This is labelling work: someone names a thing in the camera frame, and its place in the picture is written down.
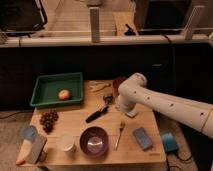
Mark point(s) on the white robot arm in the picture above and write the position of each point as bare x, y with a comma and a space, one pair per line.
194, 114

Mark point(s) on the red bowl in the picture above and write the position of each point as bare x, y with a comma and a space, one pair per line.
116, 83

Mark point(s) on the purple bowl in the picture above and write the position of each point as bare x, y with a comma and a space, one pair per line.
94, 141

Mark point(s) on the grey folded cloth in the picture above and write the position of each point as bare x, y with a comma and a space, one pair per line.
130, 113

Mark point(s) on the red yellow apple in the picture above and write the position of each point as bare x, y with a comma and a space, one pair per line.
64, 94

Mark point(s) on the green plastic tray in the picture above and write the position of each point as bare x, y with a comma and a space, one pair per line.
47, 88

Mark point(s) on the blue sponge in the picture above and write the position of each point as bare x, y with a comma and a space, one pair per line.
142, 138

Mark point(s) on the white cup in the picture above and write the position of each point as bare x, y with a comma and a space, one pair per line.
67, 143

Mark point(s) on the bunch of red grapes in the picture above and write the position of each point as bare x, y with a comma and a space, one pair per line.
47, 121

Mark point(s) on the black monitor right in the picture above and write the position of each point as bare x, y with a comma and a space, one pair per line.
154, 17

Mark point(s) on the black monitor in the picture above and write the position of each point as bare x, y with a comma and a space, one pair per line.
154, 17
22, 15

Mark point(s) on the blue object on floor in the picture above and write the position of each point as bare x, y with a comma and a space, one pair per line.
169, 143

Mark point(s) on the blue lidded cup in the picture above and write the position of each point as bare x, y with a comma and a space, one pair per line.
29, 133

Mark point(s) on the orange carrot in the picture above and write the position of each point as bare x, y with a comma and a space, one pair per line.
23, 153

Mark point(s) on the black monitor left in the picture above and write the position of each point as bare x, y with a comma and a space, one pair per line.
22, 15

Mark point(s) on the wooden post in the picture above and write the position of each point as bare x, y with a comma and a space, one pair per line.
94, 24

